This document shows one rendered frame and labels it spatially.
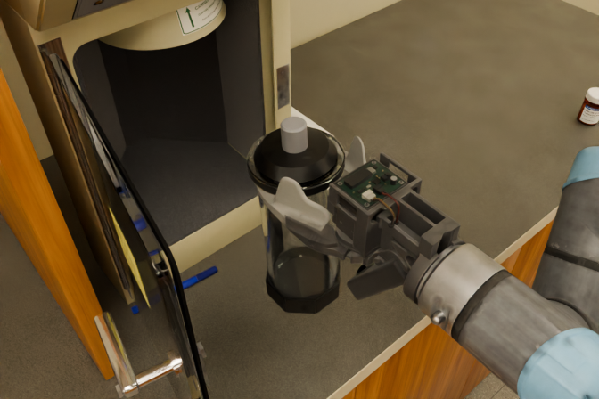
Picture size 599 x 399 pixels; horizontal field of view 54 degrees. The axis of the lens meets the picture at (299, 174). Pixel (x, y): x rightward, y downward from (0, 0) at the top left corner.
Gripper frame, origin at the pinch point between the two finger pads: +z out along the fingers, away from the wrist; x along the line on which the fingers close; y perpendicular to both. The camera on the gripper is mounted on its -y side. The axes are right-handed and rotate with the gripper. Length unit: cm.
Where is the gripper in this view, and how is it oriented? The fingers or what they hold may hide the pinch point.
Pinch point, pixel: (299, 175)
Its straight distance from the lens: 65.3
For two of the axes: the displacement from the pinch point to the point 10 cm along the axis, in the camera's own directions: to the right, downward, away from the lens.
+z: -6.4, -5.2, 5.6
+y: -0.1, -7.3, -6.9
